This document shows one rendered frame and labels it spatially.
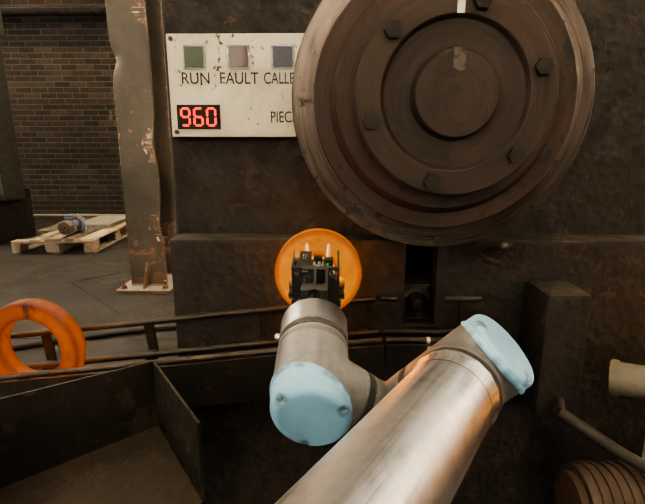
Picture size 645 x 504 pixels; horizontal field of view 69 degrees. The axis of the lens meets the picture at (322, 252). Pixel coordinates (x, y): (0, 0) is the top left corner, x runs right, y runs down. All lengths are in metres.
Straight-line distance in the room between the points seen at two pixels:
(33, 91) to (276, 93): 7.23
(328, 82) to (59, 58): 7.23
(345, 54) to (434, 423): 0.54
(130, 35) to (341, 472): 3.45
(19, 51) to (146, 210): 4.93
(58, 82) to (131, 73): 4.34
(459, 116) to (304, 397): 0.43
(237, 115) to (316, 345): 0.51
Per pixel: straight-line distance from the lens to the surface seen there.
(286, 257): 0.82
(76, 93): 7.76
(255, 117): 0.92
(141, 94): 3.56
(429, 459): 0.35
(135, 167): 3.58
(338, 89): 0.74
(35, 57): 8.06
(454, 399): 0.42
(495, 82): 0.72
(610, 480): 0.95
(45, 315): 0.99
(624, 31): 1.09
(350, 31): 0.77
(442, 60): 0.71
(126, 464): 0.79
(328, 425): 0.54
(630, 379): 0.93
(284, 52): 0.92
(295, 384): 0.52
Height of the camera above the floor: 1.05
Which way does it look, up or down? 13 degrees down
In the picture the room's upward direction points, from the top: straight up
